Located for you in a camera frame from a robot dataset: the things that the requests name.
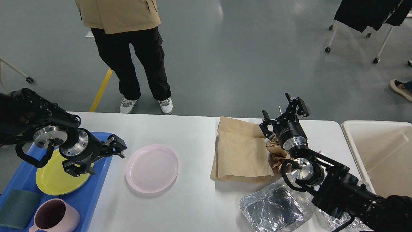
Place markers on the green sponge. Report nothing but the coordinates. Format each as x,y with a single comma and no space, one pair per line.
18,209

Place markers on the rack with black clothes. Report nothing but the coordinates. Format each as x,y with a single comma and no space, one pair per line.
360,14

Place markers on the pink mug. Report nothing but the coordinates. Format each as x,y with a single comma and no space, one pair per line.
55,215

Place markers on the crumpled aluminium foil tray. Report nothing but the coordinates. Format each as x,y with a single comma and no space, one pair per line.
276,208

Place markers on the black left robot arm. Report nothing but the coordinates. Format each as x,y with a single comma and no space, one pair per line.
37,126

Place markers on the crumpled brown paper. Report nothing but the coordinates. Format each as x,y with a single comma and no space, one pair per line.
276,154

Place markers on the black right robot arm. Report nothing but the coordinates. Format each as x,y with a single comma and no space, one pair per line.
335,191

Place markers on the yellow plate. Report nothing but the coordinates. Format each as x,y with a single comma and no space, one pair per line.
53,180

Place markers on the person in blue jeans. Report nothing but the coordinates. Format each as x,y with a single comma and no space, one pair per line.
403,89

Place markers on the pink plate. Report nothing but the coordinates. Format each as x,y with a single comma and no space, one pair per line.
152,169

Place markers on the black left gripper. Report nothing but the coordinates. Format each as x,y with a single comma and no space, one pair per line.
88,149

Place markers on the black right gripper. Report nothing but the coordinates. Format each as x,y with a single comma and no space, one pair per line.
289,132

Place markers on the beige plastic bin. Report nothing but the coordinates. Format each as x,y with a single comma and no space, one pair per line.
383,154

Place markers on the white wheeled frame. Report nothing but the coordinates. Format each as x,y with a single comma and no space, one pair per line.
4,62

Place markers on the brown paper bag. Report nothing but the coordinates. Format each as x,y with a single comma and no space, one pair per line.
240,154

